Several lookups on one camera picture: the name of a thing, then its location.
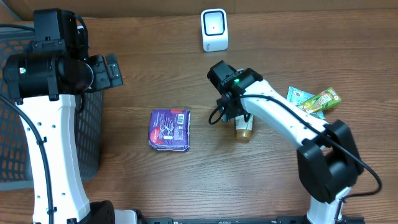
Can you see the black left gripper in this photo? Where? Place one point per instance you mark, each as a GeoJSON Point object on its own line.
{"type": "Point", "coordinates": [101, 73]}

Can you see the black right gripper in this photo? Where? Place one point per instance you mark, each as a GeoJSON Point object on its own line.
{"type": "Point", "coordinates": [232, 112]}

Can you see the white gold cream tube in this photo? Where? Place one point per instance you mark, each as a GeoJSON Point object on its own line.
{"type": "Point", "coordinates": [243, 127]}

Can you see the teal wet wipes pack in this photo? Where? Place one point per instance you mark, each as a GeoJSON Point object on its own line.
{"type": "Point", "coordinates": [297, 97]}

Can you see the purple red liners pack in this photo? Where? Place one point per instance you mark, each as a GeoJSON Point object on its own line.
{"type": "Point", "coordinates": [169, 130]}

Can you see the green yellow snack packet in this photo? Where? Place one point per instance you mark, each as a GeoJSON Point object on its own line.
{"type": "Point", "coordinates": [322, 101]}

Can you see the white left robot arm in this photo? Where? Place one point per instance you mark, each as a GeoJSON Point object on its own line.
{"type": "Point", "coordinates": [42, 87]}

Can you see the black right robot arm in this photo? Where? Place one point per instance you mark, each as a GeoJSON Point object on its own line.
{"type": "Point", "coordinates": [327, 155]}

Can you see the white barcode scanner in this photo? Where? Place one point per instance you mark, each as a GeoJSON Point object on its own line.
{"type": "Point", "coordinates": [214, 30]}

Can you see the grey plastic mesh basket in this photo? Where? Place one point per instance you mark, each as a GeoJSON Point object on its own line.
{"type": "Point", "coordinates": [15, 161]}

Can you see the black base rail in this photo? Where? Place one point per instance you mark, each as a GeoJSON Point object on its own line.
{"type": "Point", "coordinates": [278, 220]}

